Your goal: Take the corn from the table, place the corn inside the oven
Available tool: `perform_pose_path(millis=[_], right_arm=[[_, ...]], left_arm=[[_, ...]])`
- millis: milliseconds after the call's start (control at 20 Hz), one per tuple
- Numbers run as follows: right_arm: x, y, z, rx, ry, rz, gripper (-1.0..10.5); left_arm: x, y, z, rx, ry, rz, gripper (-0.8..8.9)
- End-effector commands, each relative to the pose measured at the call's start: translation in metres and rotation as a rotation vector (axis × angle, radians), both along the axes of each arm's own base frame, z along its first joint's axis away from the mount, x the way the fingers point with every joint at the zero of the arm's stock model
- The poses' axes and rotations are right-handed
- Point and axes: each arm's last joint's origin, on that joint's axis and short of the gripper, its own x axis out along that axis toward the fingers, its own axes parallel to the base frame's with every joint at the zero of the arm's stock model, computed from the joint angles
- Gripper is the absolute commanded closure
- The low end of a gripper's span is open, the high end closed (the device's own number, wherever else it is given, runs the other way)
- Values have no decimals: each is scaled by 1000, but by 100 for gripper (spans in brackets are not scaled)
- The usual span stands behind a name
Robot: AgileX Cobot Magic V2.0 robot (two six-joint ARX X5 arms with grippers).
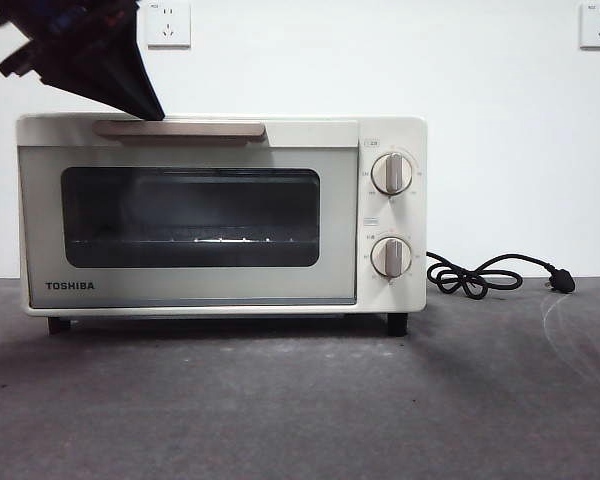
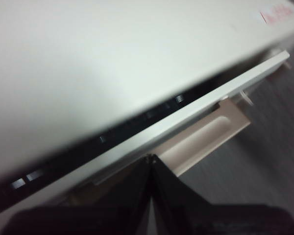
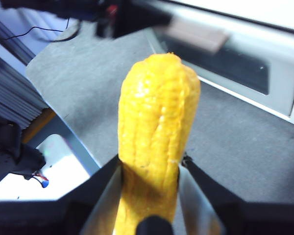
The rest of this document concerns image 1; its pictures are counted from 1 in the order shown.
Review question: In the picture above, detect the cream Toshiba toaster oven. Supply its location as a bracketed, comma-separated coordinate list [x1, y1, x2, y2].
[15, 114, 428, 337]

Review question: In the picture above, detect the cream timer knob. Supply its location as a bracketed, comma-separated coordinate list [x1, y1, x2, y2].
[370, 235, 414, 279]

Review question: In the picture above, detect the cream temperature knob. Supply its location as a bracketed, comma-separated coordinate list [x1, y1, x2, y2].
[370, 152, 414, 196]

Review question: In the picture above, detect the metal wire oven rack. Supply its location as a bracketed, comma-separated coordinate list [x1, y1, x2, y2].
[74, 236, 311, 246]

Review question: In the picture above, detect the glass oven door beige handle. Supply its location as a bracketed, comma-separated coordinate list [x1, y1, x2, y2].
[17, 118, 360, 307]

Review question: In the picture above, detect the black power cable with plug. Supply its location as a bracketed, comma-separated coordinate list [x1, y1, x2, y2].
[424, 251, 577, 296]

